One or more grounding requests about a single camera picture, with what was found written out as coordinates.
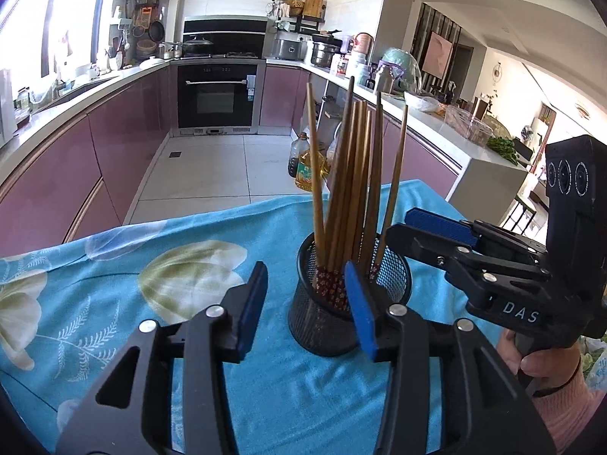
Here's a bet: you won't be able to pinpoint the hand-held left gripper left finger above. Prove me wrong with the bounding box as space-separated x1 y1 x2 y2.
56 260 269 455

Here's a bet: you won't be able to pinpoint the pink sleeved right forearm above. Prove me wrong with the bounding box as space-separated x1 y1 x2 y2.
531 355 607 455

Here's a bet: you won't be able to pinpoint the silver rice cooker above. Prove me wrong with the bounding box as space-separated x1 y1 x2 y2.
270 31 307 61

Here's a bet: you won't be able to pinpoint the bunch of wooden chopsticks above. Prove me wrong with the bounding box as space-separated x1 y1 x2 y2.
305 76 409 314

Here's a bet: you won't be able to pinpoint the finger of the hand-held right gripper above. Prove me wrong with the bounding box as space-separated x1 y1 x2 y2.
385 223 554 305
406 207 549 267

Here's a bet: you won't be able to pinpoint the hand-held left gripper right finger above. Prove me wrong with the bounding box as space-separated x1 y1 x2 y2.
344 260 557 455

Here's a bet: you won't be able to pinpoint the white bowl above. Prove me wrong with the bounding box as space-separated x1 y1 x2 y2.
405 95 442 113

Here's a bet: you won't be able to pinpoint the black mesh holder cup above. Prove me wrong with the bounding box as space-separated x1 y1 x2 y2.
288 231 412 357

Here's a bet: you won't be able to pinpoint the black built-in oven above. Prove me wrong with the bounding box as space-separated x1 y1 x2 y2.
177 63 259 129

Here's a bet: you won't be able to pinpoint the pink base cabinets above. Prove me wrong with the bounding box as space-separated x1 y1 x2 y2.
258 64 463 200
0 64 178 242

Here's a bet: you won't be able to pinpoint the black wall rack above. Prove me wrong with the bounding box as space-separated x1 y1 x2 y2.
271 0 328 34

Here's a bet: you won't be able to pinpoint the yellow cooking oil bottle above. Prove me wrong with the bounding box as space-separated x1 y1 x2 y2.
295 133 328 193

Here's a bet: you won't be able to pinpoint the white microwave oven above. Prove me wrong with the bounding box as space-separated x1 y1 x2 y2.
0 69 17 147

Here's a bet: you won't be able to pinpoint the person's right hand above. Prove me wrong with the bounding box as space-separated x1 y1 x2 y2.
495 329 582 390

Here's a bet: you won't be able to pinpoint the framed wall picture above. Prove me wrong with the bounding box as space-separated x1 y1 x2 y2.
422 31 453 77

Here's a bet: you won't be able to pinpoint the blue floral tablecloth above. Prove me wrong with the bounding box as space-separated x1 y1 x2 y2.
0 179 546 455

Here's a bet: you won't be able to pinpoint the black range hood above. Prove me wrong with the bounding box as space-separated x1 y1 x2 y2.
183 16 269 55

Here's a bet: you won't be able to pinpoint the steel steamer pot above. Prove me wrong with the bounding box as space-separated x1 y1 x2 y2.
310 33 342 68

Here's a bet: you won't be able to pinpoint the kitchen window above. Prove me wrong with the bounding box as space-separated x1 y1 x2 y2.
0 0 124 86

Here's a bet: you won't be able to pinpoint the clear plastic food box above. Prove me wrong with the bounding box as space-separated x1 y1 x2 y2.
443 104 494 145

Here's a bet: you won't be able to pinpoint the black wok with lid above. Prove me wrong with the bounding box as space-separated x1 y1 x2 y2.
182 35 215 55

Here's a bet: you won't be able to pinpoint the green leafy vegetables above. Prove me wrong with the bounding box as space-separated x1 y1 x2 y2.
486 136 520 166

